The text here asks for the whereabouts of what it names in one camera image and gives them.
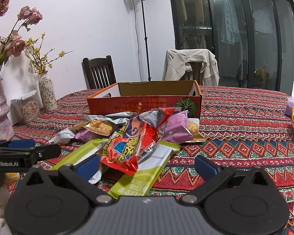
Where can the pink dried roses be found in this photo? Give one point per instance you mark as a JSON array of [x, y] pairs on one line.
[[11, 42]]

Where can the orange cardboard box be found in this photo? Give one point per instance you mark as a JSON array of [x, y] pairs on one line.
[[140, 97]]

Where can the red orange snack bag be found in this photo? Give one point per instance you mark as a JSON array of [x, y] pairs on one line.
[[126, 147]]

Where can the clear jar of nuts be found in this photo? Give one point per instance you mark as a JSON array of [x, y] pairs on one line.
[[25, 108]]

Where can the green white snack packet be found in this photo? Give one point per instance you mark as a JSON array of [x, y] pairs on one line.
[[137, 184]]

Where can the silver snack packet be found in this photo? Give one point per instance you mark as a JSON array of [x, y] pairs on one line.
[[120, 118]]

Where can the purple snack packet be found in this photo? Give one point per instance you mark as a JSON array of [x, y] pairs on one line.
[[176, 130], [86, 135]]

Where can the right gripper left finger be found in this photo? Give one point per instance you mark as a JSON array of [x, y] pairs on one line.
[[79, 175]]

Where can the chair with beige jacket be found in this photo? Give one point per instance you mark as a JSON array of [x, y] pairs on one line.
[[194, 71]]

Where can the black framed glass doors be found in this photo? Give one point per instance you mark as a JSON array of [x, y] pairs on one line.
[[253, 40]]

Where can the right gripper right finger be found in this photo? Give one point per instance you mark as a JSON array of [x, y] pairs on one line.
[[216, 177]]

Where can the dark wooden chair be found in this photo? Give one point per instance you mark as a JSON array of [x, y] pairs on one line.
[[99, 72]]

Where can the yellow flower branches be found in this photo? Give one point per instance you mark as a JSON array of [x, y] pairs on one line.
[[38, 59]]

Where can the beige jacket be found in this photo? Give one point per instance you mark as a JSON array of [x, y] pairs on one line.
[[178, 62]]

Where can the white cracker packet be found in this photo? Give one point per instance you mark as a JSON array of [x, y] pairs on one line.
[[193, 129]]

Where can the floral ceramic vase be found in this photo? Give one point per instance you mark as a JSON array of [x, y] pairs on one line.
[[47, 93]]

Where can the orange cracker packet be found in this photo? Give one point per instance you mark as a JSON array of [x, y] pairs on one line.
[[100, 127]]

